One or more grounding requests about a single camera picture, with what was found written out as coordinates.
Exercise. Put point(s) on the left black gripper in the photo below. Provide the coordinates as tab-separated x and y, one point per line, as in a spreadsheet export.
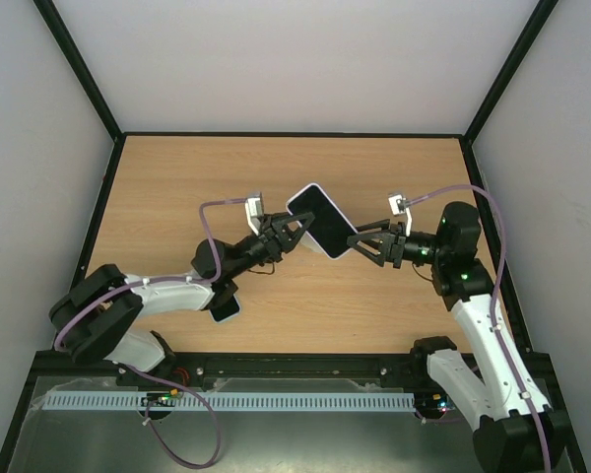
275	236

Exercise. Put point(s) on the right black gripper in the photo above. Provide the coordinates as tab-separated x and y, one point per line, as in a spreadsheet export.
396	244

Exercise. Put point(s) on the lilac phone case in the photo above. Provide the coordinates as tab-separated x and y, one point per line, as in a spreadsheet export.
330	228

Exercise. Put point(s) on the phone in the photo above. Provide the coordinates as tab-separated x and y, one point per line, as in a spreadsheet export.
226	310

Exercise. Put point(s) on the beige phone case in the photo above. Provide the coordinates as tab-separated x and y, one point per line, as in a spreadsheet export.
309	243

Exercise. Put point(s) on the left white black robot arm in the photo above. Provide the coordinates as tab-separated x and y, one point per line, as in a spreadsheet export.
96	320

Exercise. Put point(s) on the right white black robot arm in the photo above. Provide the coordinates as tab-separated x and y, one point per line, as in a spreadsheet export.
515	428

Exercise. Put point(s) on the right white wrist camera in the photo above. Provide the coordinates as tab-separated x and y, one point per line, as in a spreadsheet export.
400	206

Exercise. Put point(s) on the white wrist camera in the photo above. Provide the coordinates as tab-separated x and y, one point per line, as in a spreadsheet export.
254	209
400	206

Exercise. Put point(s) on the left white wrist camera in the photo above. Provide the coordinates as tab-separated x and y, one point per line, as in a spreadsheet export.
254	209

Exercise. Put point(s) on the light blue slotted cable duct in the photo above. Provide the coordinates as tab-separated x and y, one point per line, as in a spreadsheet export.
231	402

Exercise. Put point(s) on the black mounting rail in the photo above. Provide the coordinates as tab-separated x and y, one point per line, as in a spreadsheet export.
387	371

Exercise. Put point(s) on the black aluminium frame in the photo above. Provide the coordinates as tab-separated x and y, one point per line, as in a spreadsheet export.
300	66

